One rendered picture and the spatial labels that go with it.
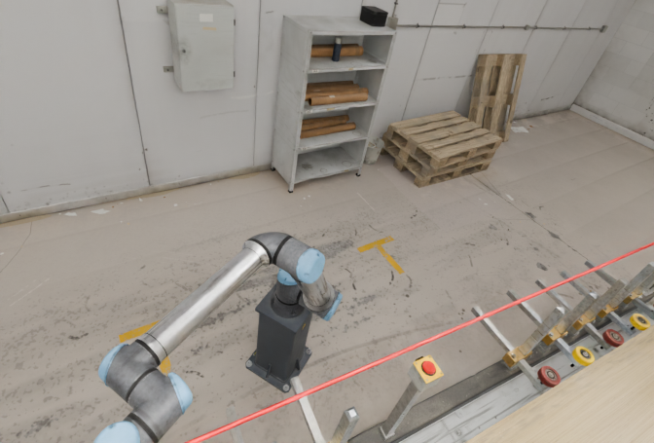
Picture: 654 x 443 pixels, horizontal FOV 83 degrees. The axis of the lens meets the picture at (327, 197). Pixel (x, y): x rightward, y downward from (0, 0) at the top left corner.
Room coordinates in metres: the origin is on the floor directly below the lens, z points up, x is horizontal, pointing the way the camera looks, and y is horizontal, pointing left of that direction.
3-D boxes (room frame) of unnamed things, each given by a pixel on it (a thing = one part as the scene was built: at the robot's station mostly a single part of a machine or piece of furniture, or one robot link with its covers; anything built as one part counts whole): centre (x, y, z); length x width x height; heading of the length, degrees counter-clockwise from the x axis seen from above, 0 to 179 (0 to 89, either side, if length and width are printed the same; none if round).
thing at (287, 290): (1.20, 0.08, 0.79); 0.17 x 0.15 x 0.18; 66
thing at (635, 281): (1.45, -1.66, 0.94); 0.03 x 0.03 x 0.48; 33
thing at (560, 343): (1.20, -1.18, 0.84); 0.43 x 0.03 x 0.04; 33
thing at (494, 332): (1.06, -0.97, 0.81); 0.43 x 0.03 x 0.04; 33
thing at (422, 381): (0.63, -0.42, 1.18); 0.07 x 0.07 x 0.08; 33
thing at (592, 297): (1.17, -1.25, 0.92); 0.03 x 0.03 x 0.48; 33
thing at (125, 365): (0.66, 0.28, 1.32); 0.68 x 0.12 x 0.12; 156
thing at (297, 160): (3.36, 0.17, 0.78); 0.90 x 0.45 x 1.55; 129
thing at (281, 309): (1.20, 0.09, 0.65); 0.19 x 0.19 x 0.10
